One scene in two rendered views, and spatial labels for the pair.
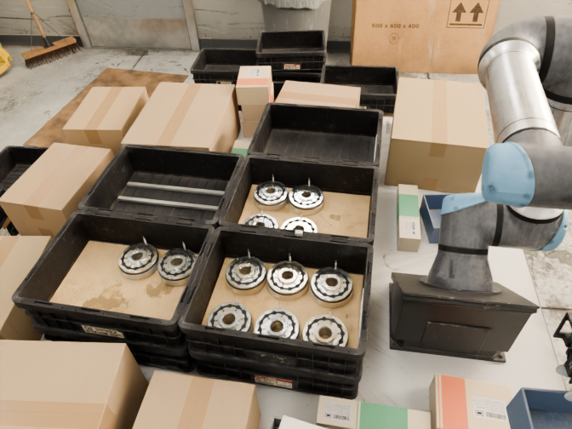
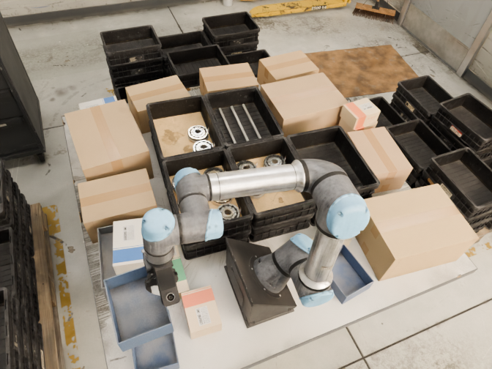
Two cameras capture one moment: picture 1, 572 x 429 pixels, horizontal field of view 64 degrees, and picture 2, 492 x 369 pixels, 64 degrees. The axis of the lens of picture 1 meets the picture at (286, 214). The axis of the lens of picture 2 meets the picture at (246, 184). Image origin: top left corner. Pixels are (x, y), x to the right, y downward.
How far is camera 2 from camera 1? 1.03 m
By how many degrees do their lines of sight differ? 35
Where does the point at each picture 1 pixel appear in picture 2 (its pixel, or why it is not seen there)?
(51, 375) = (124, 136)
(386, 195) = not seen: hidden behind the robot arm
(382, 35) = not seen: outside the picture
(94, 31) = (410, 17)
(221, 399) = (144, 196)
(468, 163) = (384, 257)
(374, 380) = (202, 266)
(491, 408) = (203, 316)
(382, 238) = not seen: hidden behind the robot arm
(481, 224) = (290, 256)
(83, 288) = (173, 125)
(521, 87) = (249, 171)
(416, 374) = (215, 284)
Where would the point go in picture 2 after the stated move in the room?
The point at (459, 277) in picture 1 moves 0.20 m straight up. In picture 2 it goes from (260, 266) to (265, 238)
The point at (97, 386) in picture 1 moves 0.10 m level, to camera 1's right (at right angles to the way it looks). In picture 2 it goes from (127, 151) to (135, 166)
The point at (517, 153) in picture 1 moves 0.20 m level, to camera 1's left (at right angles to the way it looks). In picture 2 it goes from (184, 173) to (154, 127)
